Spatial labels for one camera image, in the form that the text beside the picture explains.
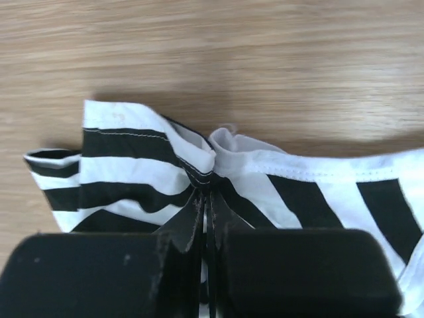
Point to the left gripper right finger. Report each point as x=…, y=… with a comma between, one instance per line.
x=294, y=272

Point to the black white striped top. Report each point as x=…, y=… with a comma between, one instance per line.
x=137, y=169

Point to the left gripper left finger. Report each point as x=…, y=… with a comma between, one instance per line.
x=109, y=274

